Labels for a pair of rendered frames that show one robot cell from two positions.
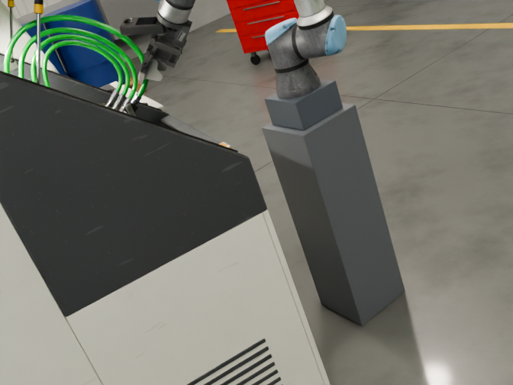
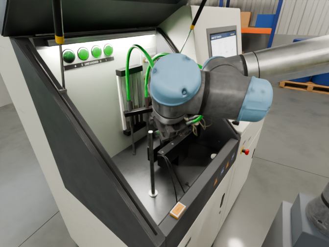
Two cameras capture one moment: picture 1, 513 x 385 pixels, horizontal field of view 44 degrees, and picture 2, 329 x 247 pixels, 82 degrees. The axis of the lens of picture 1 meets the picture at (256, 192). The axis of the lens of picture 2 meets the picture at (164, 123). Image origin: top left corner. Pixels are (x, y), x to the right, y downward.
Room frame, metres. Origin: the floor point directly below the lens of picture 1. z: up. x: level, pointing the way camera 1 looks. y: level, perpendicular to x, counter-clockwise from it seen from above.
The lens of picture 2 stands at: (1.38, -0.26, 1.51)
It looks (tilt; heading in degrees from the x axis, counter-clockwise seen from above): 30 degrees down; 55
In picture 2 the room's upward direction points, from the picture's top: straight up
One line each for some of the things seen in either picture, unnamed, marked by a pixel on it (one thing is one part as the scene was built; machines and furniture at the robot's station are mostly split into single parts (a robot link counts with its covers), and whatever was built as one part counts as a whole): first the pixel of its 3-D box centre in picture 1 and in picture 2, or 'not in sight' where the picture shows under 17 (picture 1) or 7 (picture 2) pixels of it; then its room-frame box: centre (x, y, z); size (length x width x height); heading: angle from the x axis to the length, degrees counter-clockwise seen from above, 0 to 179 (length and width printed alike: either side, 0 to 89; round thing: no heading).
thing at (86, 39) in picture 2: not in sight; (112, 37); (1.70, 0.59, 1.43); 0.54 x 0.03 x 0.02; 18
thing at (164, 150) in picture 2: not in sight; (176, 146); (1.90, 0.38, 0.91); 0.34 x 0.10 x 0.15; 18
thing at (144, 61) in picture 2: not in sight; (151, 76); (1.93, 0.67, 1.20); 0.13 x 0.03 x 0.31; 18
